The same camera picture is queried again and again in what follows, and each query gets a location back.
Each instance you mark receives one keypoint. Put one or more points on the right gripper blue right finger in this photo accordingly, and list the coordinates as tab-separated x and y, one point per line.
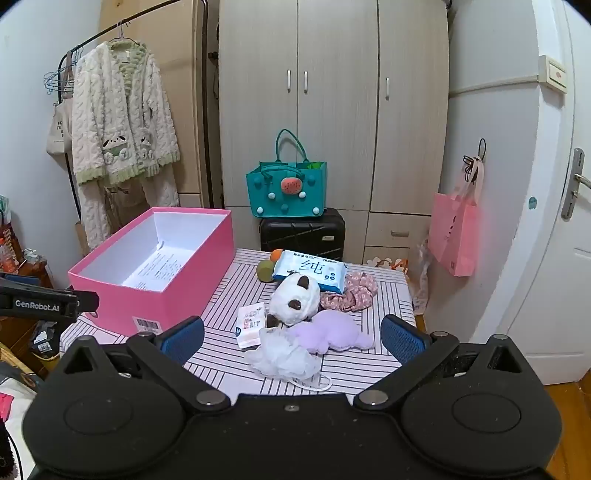
403	340

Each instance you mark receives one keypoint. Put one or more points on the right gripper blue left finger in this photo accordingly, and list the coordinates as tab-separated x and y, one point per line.
180	342

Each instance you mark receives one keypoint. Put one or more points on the pink floral scrunchie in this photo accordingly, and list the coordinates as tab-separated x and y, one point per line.
359	293

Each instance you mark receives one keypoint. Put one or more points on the purple plush toy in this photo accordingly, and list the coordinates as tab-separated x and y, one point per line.
330	330

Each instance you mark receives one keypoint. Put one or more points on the white tissue pack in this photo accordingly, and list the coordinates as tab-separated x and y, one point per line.
251	319

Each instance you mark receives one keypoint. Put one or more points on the blue wet wipes pack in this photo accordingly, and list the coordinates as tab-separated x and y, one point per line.
329	274

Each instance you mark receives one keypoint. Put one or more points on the green plush ball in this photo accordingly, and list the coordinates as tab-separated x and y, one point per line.
264	271

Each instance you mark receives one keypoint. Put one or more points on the white brown plush toy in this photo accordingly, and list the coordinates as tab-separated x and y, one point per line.
295	300

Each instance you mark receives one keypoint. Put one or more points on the orange plush ball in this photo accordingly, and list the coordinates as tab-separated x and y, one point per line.
275	255

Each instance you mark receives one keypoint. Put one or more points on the pink cardboard box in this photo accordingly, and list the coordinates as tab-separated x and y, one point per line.
126	311

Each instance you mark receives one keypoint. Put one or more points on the white printed paper sheet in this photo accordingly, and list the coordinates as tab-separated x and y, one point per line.
159	269

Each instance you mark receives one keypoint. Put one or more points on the pink paper bag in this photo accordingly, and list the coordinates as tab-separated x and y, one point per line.
455	223

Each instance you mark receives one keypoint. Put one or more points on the black suitcase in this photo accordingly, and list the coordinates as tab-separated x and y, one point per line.
322	236

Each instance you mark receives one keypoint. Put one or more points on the white door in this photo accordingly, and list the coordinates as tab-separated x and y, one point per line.
542	298

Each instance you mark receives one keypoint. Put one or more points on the white tote bag hanging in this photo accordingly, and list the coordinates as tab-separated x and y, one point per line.
59	124

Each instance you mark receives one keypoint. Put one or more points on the teal felt handbag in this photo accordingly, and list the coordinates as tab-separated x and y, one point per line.
288	189

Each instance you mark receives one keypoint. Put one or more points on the white knitted pajama jacket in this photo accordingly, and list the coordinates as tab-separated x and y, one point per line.
121	120

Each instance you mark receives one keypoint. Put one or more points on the beige wooden wardrobe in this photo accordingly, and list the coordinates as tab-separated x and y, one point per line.
363	85

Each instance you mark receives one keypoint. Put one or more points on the black clothes rack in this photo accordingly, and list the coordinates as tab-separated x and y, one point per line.
175	32

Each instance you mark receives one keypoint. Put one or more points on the silver door handle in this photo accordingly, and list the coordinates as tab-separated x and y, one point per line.
575	180

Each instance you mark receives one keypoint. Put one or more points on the white light switch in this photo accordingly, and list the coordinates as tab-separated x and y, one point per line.
552	74

